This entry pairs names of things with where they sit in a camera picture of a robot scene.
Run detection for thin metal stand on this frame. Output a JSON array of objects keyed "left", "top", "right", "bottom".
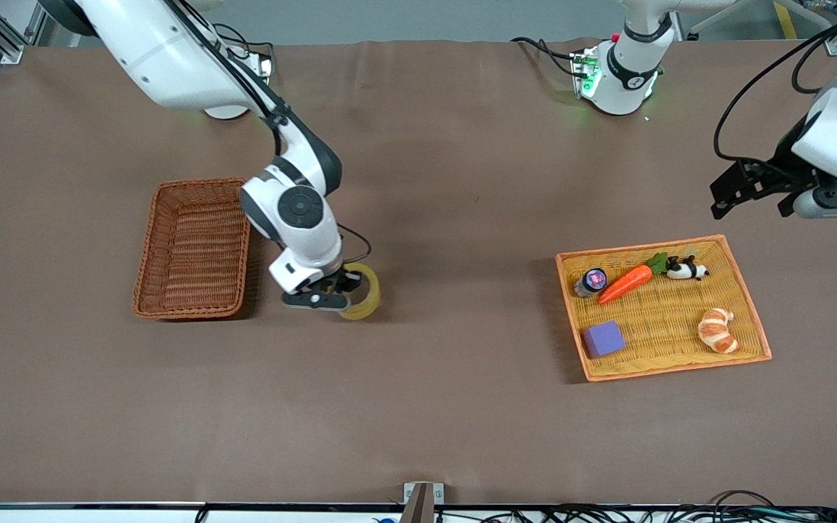
[{"left": 684, "top": 0, "right": 753, "bottom": 41}]

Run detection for white table edge rail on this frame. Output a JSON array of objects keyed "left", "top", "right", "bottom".
[{"left": 0, "top": 501, "right": 837, "bottom": 523}]

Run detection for toy croissant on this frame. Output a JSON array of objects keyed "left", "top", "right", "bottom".
[{"left": 697, "top": 307, "right": 740, "bottom": 354}]

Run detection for small jar blue lid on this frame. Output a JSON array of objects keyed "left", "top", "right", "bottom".
[{"left": 574, "top": 267, "right": 608, "bottom": 299}]

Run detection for black base cables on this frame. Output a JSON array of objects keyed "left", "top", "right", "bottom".
[
  {"left": 211, "top": 22, "right": 275, "bottom": 59},
  {"left": 510, "top": 36, "right": 581, "bottom": 78}
]

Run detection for black cable bundle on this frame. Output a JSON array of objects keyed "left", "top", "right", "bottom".
[{"left": 488, "top": 490, "right": 837, "bottom": 523}]

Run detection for aluminium frame profile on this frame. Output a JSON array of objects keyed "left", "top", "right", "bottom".
[{"left": 0, "top": 0, "right": 49, "bottom": 65}]

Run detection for brown table cover cloth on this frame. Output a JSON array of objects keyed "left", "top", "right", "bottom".
[{"left": 0, "top": 38, "right": 837, "bottom": 508}]

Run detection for purple foam block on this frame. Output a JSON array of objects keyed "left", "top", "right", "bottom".
[{"left": 581, "top": 320, "right": 627, "bottom": 360}]

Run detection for brown wicker basket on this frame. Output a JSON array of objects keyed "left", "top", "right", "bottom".
[{"left": 132, "top": 177, "right": 254, "bottom": 321}]

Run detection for black right base cables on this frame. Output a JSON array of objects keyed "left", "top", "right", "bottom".
[{"left": 211, "top": 22, "right": 275, "bottom": 59}]

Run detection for black left base cables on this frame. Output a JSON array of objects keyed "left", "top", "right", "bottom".
[{"left": 510, "top": 36, "right": 581, "bottom": 78}]

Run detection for orange yellow wicker tray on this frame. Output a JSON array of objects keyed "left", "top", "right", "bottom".
[{"left": 555, "top": 234, "right": 773, "bottom": 383}]

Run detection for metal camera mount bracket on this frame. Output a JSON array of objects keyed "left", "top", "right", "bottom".
[{"left": 403, "top": 482, "right": 445, "bottom": 523}]

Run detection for orange toy carrot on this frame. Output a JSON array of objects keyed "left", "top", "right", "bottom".
[{"left": 597, "top": 252, "right": 670, "bottom": 306}]

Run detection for black white panda toy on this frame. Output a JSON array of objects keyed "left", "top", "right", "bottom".
[{"left": 666, "top": 255, "right": 710, "bottom": 281}]

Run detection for clear yellowish tape roll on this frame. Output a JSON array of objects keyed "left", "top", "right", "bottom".
[{"left": 336, "top": 262, "right": 381, "bottom": 321}]

